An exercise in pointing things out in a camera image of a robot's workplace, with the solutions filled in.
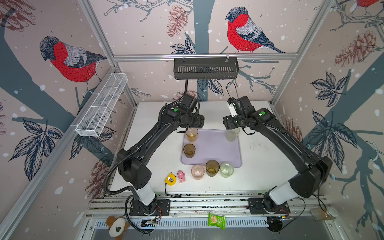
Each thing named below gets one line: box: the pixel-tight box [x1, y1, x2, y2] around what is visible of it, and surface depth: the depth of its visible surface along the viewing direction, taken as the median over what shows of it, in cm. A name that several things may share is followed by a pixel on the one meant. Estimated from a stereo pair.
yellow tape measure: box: [164, 172, 177, 186], surface depth 83 cm
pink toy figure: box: [177, 170, 187, 184], surface depth 84 cm
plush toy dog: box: [106, 215, 130, 240], surface depth 69 cm
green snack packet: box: [208, 212, 226, 230], surface depth 70 cm
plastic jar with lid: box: [310, 206, 339, 221], surface depth 66 cm
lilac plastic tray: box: [181, 128, 242, 168], surface depth 94 cm
